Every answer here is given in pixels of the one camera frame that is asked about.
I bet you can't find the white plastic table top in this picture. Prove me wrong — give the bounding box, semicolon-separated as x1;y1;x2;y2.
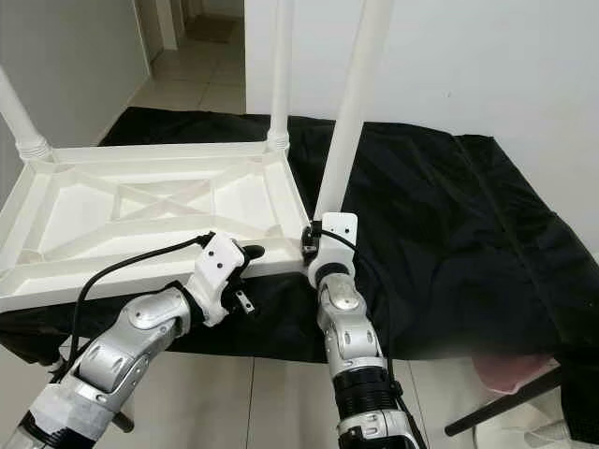
0;142;325;315

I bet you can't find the black cloth table cover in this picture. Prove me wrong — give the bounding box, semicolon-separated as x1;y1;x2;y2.
0;105;599;367

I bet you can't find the pink cushion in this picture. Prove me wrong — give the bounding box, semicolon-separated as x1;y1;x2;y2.
473;354;559;395

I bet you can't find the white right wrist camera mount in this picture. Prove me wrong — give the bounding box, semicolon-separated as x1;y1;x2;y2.
311;212;360;287

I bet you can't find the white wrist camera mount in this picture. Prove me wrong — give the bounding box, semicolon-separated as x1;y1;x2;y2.
311;212;360;287
187;234;250;327

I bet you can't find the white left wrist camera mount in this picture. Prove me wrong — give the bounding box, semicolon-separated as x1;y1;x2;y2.
187;234;250;327

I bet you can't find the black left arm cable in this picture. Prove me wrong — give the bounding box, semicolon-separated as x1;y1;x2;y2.
73;232;217;368

